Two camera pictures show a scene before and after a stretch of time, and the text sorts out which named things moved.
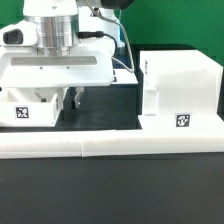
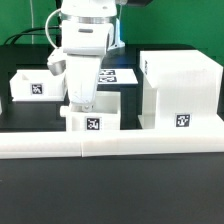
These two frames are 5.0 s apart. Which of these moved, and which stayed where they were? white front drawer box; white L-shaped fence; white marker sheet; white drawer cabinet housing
Moved: white front drawer box
Stayed: white drawer cabinet housing; white L-shaped fence; white marker sheet
